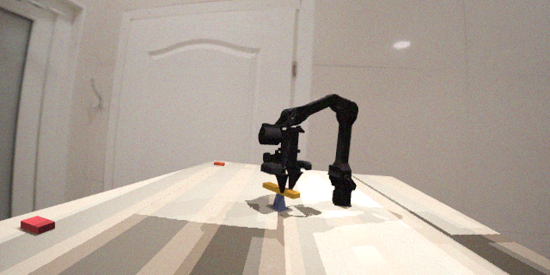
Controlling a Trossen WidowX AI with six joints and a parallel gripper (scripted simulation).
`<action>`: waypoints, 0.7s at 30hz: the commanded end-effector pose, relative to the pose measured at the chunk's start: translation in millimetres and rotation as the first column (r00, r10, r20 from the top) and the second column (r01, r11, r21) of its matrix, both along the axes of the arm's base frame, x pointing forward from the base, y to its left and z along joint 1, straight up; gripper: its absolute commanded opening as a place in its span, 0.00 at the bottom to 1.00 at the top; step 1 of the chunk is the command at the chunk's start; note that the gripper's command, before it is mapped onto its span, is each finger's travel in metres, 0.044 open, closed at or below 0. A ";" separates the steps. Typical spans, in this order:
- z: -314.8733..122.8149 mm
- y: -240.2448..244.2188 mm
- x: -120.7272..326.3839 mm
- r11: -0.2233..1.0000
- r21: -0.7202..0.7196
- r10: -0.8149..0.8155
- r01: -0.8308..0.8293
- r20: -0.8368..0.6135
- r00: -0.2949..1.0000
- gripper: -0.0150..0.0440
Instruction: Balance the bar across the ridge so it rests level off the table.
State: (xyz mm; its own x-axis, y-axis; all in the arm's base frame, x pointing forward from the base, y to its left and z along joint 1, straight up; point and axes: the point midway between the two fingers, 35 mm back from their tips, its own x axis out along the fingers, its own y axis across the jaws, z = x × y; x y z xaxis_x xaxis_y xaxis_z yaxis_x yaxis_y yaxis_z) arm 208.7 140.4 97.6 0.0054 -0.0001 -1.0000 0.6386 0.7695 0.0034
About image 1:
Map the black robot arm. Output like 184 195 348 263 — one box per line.
259 94 358 207

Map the yellow bar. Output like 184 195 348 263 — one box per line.
262 181 301 199

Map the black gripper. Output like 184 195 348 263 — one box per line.
260 145 312 193

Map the red flat block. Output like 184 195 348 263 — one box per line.
21 216 55 235

